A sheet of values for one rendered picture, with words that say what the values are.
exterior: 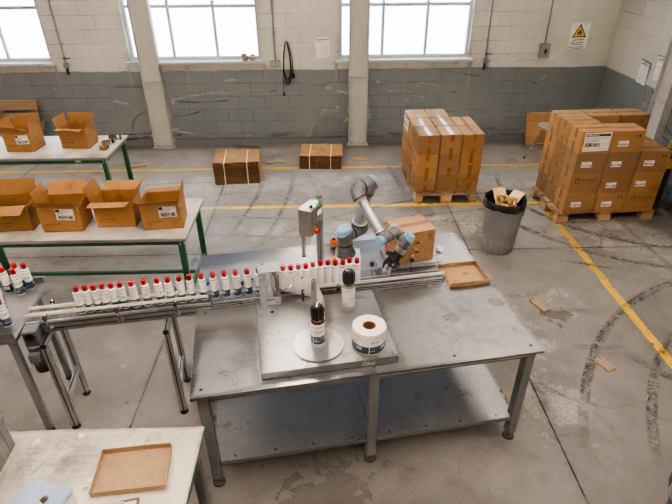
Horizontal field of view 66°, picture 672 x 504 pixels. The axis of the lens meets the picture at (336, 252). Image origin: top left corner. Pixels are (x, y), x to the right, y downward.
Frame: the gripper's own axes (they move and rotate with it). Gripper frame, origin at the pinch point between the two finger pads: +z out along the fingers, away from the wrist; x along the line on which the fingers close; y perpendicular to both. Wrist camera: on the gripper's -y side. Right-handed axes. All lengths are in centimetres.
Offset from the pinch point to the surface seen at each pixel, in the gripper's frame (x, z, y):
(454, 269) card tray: 55, -20, -8
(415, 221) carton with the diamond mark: 20, -33, -36
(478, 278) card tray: 66, -27, 6
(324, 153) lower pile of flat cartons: 59, 51, -430
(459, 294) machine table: 48, -16, 22
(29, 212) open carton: -242, 138, -145
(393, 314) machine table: 3.7, 9.9, 34.8
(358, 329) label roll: -33, 9, 68
